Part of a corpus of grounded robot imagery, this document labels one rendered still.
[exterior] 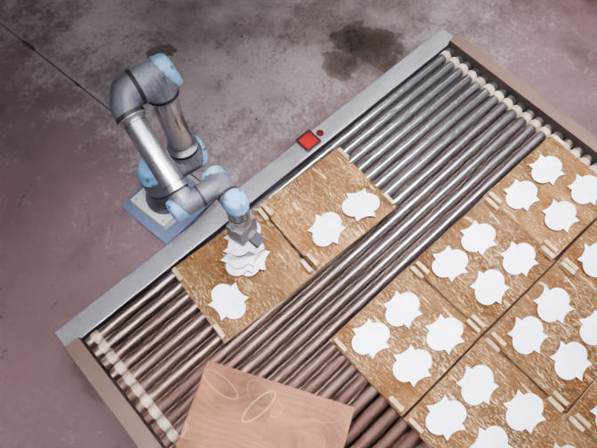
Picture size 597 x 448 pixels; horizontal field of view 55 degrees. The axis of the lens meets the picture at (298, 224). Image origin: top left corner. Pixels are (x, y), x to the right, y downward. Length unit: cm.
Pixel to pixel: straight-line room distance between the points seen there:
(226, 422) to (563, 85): 300
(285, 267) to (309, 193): 32
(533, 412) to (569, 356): 24
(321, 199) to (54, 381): 171
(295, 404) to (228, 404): 21
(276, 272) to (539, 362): 97
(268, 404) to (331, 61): 248
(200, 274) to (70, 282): 131
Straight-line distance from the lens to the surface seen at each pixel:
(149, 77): 187
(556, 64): 416
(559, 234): 241
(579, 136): 264
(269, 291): 213
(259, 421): 193
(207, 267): 218
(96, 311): 225
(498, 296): 222
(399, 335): 211
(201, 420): 195
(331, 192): 228
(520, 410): 215
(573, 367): 225
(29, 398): 328
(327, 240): 218
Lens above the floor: 296
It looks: 66 degrees down
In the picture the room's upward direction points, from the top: 1 degrees counter-clockwise
